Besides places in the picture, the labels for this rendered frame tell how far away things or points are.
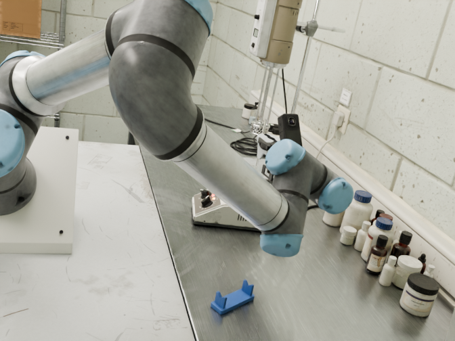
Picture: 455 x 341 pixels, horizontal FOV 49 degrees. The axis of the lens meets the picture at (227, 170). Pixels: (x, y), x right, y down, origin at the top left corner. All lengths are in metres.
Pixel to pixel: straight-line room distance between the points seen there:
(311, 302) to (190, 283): 0.26
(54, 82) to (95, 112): 2.81
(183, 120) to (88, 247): 0.58
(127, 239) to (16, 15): 2.23
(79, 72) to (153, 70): 0.23
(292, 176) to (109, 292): 0.43
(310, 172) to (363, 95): 0.80
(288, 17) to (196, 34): 0.93
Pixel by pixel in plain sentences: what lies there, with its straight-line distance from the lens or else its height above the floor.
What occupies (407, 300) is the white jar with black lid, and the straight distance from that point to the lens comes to 1.21.
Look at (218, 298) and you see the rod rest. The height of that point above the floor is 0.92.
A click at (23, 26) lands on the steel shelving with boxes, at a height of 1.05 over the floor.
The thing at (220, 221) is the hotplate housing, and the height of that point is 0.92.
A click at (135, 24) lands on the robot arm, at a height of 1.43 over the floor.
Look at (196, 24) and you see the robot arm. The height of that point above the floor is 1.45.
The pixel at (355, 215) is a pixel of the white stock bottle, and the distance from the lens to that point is 1.43.
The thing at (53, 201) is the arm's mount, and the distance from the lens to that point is 1.17.
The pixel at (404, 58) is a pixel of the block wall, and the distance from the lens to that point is 1.59.
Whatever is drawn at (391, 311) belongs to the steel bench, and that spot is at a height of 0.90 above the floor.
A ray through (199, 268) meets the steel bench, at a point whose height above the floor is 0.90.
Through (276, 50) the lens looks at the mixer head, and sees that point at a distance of 1.63.
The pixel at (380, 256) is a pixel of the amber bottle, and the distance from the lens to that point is 1.29.
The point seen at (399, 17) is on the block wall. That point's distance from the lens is 1.66.
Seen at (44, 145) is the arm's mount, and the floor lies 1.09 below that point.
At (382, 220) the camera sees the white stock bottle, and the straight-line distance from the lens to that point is 1.33.
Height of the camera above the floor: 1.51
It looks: 21 degrees down
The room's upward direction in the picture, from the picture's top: 11 degrees clockwise
